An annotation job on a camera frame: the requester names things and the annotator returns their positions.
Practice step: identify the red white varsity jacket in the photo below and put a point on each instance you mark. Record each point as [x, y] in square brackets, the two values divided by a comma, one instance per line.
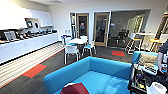
[75, 89]

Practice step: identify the white chair blue seat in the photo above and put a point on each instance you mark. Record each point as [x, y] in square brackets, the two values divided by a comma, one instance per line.
[90, 47]

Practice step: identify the round white table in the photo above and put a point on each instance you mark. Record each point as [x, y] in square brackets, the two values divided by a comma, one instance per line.
[77, 41]

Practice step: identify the narrow wooden glass door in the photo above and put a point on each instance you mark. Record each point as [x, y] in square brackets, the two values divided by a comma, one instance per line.
[82, 25]

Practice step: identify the wide wooden glass door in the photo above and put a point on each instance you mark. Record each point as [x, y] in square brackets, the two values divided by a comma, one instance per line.
[101, 28]

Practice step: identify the blue corner sofa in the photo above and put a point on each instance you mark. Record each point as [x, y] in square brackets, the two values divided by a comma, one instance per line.
[110, 68]

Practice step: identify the black office chair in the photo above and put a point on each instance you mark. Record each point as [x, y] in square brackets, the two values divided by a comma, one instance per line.
[122, 36]

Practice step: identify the blue armchair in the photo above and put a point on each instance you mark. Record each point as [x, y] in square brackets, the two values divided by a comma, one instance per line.
[135, 57]

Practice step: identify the white high table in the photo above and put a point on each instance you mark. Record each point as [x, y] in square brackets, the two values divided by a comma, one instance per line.
[138, 38]

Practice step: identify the white kitchen counter cabinets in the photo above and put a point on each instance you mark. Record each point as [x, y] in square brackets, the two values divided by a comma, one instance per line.
[26, 48]

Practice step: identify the black equipment cart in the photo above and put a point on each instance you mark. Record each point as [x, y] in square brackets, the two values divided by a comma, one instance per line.
[136, 80]

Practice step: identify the beige patterned cushion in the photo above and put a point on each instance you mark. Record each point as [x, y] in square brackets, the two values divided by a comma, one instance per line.
[147, 59]

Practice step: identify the black countertop appliance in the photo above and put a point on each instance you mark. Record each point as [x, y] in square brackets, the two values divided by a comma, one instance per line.
[8, 35]

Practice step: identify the person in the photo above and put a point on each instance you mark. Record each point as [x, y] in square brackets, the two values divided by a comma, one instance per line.
[163, 53]

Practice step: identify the white round container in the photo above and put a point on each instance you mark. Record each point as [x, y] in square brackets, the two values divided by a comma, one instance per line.
[158, 88]

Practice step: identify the black wall appliance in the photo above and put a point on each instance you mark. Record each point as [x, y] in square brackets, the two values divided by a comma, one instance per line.
[29, 24]

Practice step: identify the white wall cabinets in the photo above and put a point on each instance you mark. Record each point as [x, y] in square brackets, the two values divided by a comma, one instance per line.
[13, 18]

